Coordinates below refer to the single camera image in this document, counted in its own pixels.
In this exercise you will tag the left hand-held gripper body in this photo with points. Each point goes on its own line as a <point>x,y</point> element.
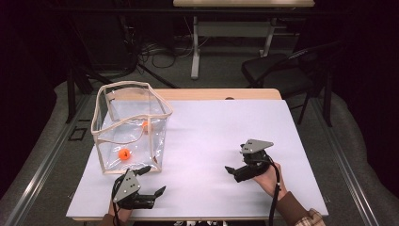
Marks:
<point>126,190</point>

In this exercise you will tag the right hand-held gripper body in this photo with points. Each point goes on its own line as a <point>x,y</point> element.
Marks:
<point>255,163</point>

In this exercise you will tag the orange ball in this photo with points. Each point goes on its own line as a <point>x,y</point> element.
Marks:
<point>145,125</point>
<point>124,154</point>

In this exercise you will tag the transparent bag with beige trim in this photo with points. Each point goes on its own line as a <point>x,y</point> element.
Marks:
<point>135,141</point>

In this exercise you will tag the person's right hand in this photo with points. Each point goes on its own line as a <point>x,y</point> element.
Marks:
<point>268,183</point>

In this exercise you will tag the person's left hand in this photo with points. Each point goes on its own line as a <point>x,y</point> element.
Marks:
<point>122,214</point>

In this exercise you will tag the white table cover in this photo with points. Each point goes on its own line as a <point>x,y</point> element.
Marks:
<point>200,150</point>

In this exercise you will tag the black folding chair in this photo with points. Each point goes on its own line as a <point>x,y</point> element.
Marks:
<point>279,75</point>

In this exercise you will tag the white-legged desk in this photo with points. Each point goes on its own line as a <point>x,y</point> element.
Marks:
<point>196,56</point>

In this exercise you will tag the black metal stand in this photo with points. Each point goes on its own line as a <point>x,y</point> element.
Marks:
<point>71,94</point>

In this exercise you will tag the black floor socket frame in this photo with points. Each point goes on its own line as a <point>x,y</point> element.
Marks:
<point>70,136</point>

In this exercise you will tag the metal floor rail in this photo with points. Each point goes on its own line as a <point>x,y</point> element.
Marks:
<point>40,169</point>
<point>345,163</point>

